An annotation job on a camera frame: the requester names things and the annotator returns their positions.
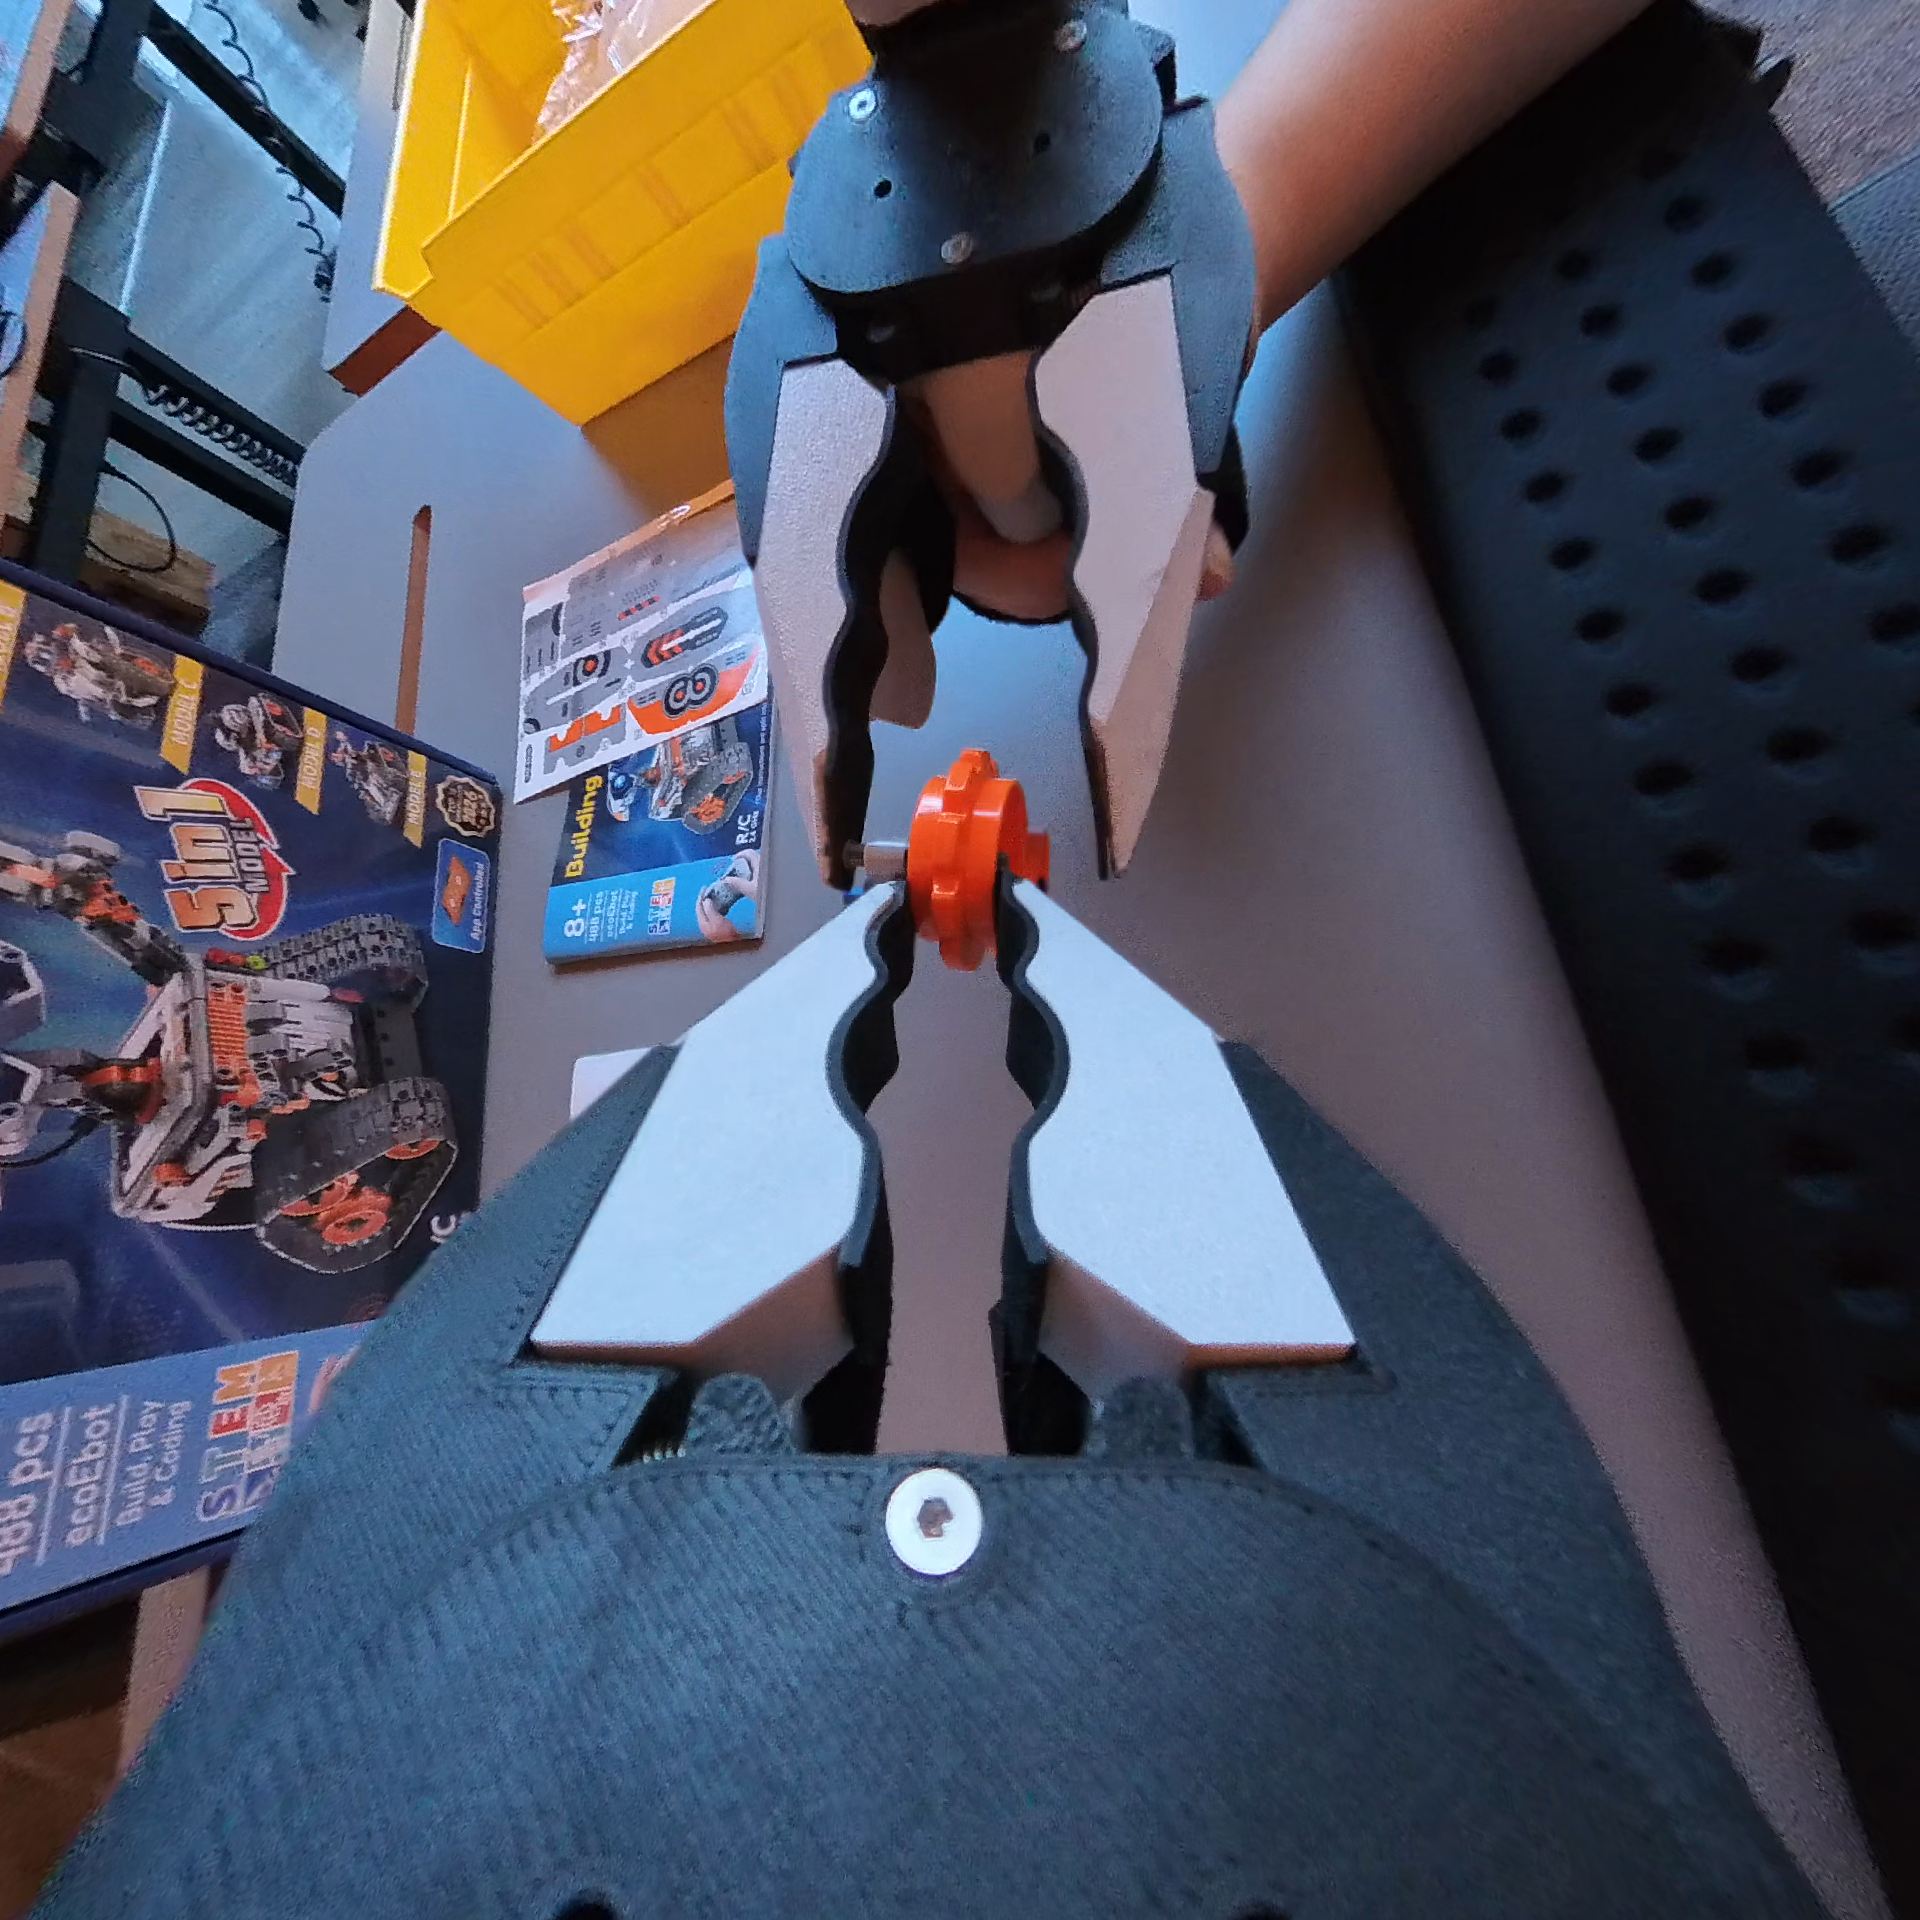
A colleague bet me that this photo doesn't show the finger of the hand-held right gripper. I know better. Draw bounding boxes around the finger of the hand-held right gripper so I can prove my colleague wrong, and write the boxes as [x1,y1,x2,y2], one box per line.
[1034,274,1219,884]
[755,359,905,889]

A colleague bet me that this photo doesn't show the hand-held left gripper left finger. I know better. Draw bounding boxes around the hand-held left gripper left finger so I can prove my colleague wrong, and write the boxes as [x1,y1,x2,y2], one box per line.
[530,882,913,1418]

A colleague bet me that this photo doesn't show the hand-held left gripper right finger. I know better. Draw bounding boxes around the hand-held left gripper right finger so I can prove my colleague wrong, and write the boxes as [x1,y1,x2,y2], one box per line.
[991,882,1358,1418]

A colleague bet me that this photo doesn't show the grey beam with orange gears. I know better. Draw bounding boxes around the grey beam with orange gears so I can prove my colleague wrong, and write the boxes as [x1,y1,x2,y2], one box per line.
[841,747,1055,978]

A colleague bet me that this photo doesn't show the person's right forearm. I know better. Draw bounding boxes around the person's right forearm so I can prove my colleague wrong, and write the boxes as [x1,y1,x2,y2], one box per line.
[1206,0,1673,338]

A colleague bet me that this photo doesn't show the grey desk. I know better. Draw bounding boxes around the grey desk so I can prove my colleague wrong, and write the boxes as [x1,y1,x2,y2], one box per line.
[127,270,1862,1920]

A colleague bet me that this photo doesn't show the person's right hand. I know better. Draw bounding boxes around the person's right hand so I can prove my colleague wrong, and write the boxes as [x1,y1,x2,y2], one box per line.
[875,501,1238,724]

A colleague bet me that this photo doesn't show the printed sticker sheet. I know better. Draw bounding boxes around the printed sticker sheet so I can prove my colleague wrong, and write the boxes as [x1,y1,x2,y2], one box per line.
[514,516,773,804]

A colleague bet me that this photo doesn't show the yellow plastic bin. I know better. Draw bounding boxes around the yellow plastic bin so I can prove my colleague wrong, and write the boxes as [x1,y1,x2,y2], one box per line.
[375,0,879,429]

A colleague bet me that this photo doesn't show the clear plastic bags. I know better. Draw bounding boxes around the clear plastic bags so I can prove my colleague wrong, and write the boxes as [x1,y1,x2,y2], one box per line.
[532,0,873,143]

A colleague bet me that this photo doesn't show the blue robot kit box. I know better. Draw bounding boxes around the blue robot kit box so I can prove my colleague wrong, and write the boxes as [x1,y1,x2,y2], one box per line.
[0,562,504,1643]

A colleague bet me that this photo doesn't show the black perforated panel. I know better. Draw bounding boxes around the black perforated panel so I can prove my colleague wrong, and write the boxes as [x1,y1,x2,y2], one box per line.
[1336,59,1920,1920]

